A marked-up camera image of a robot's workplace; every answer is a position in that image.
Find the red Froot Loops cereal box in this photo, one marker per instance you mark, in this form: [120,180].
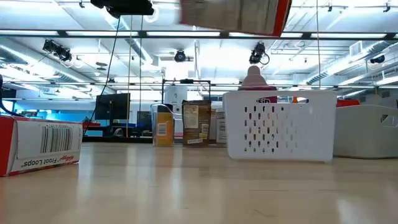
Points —
[40,143]
[236,15]

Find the orange spice jar black lid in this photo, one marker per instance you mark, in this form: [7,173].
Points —
[164,137]

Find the brown label jar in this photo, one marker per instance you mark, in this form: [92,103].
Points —
[196,137]

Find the orange cap colouring bottle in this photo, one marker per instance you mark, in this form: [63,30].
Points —
[294,99]

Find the white perforated plastic basket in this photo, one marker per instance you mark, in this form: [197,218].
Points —
[280,149]

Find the black computer monitor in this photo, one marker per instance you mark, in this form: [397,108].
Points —
[116,105]

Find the red storage box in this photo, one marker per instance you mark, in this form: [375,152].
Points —
[346,102]

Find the gray plastic bin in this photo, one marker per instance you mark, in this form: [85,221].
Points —
[360,137]

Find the black ceiling mounted camera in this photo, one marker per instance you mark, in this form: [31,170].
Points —
[377,59]
[257,53]
[57,50]
[180,56]

